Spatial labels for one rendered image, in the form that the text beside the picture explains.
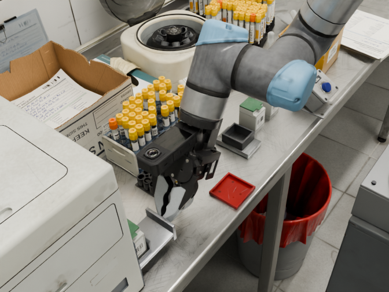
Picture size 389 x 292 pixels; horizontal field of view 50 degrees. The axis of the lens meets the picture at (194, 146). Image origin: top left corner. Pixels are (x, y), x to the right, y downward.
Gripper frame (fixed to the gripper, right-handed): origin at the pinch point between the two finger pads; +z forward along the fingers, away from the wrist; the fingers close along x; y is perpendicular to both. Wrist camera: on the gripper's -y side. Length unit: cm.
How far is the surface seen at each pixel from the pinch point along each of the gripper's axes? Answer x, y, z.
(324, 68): 0, 56, -30
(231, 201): -5.5, 14.1, -2.9
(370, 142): 0, 175, 6
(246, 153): -1.0, 23.9, -9.9
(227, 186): -2.6, 16.5, -4.2
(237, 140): 1.7, 23.2, -12.0
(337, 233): -12, 120, 37
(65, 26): 59, 20, -21
